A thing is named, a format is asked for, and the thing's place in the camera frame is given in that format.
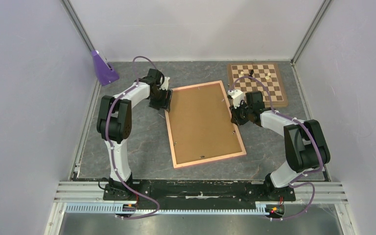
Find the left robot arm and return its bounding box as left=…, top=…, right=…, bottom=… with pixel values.
left=96, top=69, right=172, bottom=200

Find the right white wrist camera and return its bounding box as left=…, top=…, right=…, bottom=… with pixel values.
left=227, top=89, right=245, bottom=109

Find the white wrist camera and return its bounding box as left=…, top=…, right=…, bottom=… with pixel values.
left=159, top=76, right=170, bottom=91
left=227, top=89, right=245, bottom=109

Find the aluminium rail frame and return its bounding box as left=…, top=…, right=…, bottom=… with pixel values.
left=45, top=181, right=349, bottom=235

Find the brown cardboard backing board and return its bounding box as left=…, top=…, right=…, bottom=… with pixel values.
left=168, top=83, right=243, bottom=165

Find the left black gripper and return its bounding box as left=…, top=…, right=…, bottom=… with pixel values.
left=149, top=87, right=173, bottom=113

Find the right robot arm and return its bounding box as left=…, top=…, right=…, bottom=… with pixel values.
left=228, top=90, right=330, bottom=200

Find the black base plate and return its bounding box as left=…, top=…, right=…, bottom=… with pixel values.
left=103, top=179, right=296, bottom=210

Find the wooden chessboard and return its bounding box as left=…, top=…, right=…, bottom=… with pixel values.
left=227, top=62, right=289, bottom=108

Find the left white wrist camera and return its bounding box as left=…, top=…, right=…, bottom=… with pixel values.
left=159, top=76, right=170, bottom=91

